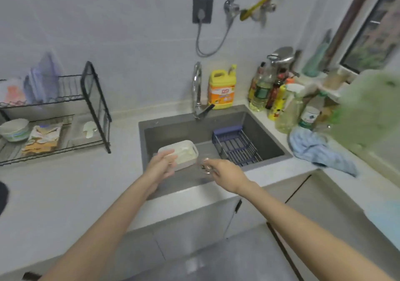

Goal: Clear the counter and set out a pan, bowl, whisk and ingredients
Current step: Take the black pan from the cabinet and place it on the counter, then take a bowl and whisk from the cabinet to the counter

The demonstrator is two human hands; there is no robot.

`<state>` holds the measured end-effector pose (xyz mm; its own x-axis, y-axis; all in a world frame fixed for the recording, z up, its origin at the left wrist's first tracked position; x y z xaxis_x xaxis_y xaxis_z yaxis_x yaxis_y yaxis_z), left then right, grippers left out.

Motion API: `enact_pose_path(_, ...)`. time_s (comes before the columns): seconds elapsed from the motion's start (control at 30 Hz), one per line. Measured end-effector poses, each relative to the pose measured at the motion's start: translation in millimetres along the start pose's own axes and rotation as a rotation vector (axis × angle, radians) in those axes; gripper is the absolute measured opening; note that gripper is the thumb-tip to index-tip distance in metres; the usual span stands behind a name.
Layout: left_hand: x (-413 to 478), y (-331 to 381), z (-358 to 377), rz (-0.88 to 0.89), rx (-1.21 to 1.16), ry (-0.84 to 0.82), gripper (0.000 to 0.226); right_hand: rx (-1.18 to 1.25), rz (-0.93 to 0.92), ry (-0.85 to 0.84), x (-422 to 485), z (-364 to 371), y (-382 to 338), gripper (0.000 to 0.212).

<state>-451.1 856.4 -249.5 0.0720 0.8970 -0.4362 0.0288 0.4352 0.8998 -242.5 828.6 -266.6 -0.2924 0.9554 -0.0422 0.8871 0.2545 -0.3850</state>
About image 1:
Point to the person's left hand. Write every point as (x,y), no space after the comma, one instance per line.
(157,168)

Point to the person's right hand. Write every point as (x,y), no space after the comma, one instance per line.
(229,176)

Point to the person's right fingers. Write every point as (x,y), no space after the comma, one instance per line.
(215,166)

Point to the person's left fingers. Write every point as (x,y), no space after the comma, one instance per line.
(168,160)

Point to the silver metal scourer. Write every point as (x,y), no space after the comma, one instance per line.
(205,166)

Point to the white plastic container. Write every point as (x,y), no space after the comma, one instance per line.
(187,154)

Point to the person's right forearm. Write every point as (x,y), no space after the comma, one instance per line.
(300,230)

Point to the person's left forearm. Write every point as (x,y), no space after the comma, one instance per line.
(106,227)

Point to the blue sink drain rack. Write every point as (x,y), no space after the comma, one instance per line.
(236,145)

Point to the grey kitchen sink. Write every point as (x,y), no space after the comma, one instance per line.
(200,134)

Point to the chrome sink faucet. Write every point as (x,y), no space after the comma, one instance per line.
(197,93)

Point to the grey cabinet door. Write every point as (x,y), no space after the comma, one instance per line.
(187,234)

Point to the yellow detergent bottle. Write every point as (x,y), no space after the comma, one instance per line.
(221,90)

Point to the small white plastic piece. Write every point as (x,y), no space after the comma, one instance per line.
(90,129)

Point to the clear cooking oil bottle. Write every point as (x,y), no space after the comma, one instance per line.
(261,93)

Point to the yellow squeeze bottle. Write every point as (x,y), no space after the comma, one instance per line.
(277,105)

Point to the dark sauce bottle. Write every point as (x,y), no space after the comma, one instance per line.
(275,91)

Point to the blue dish cloth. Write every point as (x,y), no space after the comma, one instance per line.
(315,151)

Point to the green-capped bottle with white label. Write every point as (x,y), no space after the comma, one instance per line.
(309,116)

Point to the yellow printed packet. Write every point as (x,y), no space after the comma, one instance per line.
(42,138)

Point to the stainless steel kettle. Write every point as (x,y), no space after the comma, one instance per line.
(281,55)

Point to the translucent bluish plastic bag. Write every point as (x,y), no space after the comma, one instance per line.
(43,77)

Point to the white bowl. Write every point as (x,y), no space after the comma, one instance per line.
(15,130)

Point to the green cutting board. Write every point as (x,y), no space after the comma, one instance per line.
(365,112)

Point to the black round object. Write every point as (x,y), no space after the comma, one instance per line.
(3,198)

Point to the white and orange plastic bag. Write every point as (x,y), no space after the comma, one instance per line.
(12,93)

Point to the chrome wall valve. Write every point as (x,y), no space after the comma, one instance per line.
(232,7)

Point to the black wall socket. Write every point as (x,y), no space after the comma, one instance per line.
(203,3)

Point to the small chrome wall tap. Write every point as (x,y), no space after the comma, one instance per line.
(267,9)

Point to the dark window frame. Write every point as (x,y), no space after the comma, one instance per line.
(372,24)

